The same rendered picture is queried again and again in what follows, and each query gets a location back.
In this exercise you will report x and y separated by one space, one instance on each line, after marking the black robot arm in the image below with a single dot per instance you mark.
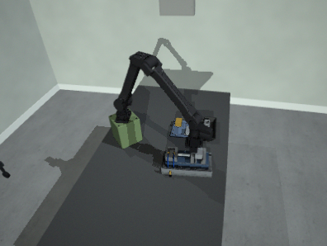
192 116

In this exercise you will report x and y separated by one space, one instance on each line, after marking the yellow block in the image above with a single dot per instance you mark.
178 122

